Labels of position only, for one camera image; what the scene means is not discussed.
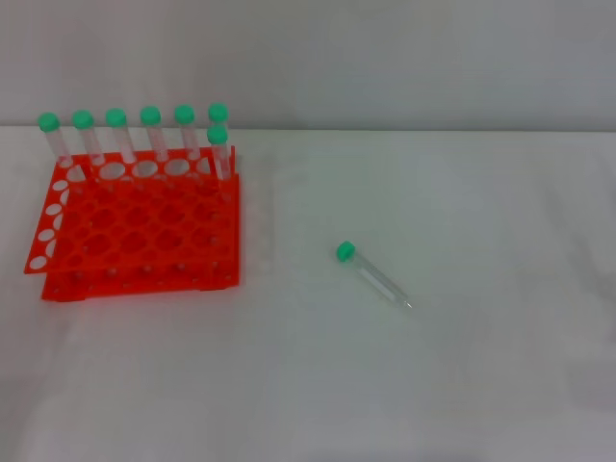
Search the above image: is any red test tube rack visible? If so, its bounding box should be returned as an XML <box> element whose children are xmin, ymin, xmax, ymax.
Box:
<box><xmin>22</xmin><ymin>145</ymin><xmax>241</xmax><ymax>303</ymax></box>

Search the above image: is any green-capped clear test tube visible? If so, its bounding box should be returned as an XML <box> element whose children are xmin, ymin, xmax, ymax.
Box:
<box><xmin>173</xmin><ymin>103</ymin><xmax>202</xmax><ymax>161</ymax></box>
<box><xmin>140</xmin><ymin>105</ymin><xmax>170</xmax><ymax>163</ymax></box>
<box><xmin>105</xmin><ymin>107</ymin><xmax>138</xmax><ymax>165</ymax></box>
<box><xmin>334</xmin><ymin>240</ymin><xmax>414</xmax><ymax>312</ymax></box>
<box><xmin>38</xmin><ymin>112</ymin><xmax>74</xmax><ymax>167</ymax></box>
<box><xmin>71</xmin><ymin>109</ymin><xmax>107</xmax><ymax>167</ymax></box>
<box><xmin>207</xmin><ymin>102</ymin><xmax>230</xmax><ymax>127</ymax></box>
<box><xmin>207</xmin><ymin>124</ymin><xmax>233</xmax><ymax>201</ymax></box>

